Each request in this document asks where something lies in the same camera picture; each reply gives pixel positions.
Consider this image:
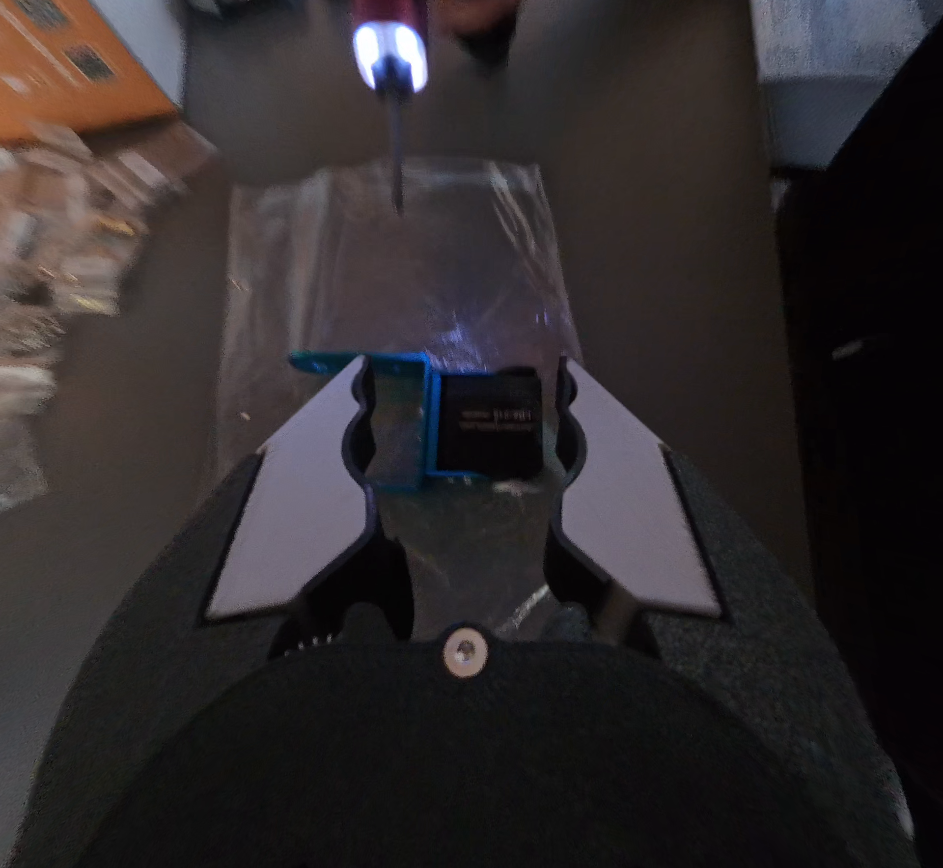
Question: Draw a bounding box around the black servo motor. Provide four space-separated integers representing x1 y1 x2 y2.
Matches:
435 367 546 480

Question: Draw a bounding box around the blue metal bracket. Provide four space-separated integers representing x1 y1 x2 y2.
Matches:
289 351 472 490

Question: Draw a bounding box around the orange cardboard box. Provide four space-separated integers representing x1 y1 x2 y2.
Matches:
0 0 185 144

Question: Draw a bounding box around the pile of small plastic bags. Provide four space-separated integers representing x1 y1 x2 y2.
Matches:
0 120 216 509

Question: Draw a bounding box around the clear plastic bag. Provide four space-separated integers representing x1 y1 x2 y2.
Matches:
214 157 590 641

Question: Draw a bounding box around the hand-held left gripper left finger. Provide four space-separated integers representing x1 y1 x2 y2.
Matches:
200 356 386 624

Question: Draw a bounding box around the grey desk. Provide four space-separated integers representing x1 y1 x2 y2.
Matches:
0 0 819 663

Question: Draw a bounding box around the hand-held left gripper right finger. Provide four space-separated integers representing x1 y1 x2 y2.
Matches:
547 356 724 644

